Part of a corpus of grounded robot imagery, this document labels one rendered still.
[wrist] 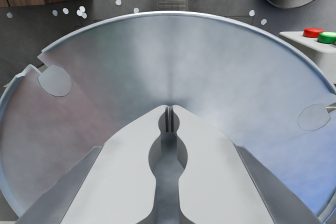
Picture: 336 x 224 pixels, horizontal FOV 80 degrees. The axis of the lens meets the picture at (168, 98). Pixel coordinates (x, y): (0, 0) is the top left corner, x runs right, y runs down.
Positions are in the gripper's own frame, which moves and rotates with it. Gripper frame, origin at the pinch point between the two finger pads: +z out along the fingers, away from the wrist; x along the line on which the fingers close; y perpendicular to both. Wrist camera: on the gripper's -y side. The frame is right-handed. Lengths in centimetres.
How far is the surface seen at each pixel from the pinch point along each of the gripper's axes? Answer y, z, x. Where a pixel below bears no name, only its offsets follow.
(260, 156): 5.4, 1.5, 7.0
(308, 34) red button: 0.9, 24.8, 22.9
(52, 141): 3.8, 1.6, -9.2
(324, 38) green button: 0.8, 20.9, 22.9
